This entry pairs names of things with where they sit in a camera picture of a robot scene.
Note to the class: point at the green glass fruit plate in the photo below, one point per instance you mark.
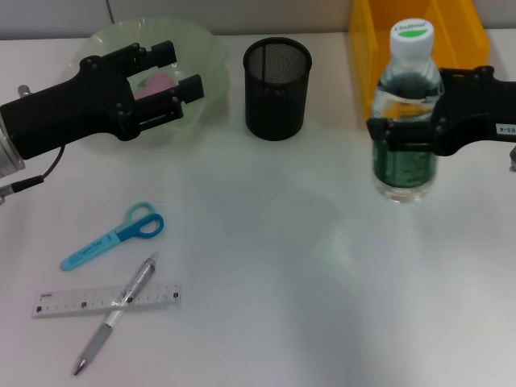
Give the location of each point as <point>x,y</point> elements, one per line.
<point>209,52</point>

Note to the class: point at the clear bottle with green label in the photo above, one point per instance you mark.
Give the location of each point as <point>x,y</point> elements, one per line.
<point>405,169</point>

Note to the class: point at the black mesh pen cup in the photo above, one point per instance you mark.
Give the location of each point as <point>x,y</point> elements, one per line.
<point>274,109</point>

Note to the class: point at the pink toy peach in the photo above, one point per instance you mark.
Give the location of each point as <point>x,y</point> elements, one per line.
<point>155,84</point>

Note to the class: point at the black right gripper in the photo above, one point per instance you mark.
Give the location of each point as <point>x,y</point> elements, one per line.
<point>471,117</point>

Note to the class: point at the blue scissors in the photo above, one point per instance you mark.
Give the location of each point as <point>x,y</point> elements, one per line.
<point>101,246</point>

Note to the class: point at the yellow plastic storage bin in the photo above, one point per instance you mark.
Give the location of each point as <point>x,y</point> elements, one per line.
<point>455,36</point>

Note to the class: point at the clear silver ballpoint pen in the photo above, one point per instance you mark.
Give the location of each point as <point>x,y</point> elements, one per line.
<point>101,338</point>

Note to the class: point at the transparent plastic ruler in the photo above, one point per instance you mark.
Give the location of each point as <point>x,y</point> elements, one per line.
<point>60,304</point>

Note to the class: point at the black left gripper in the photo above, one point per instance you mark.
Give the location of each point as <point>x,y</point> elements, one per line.
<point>68,113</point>

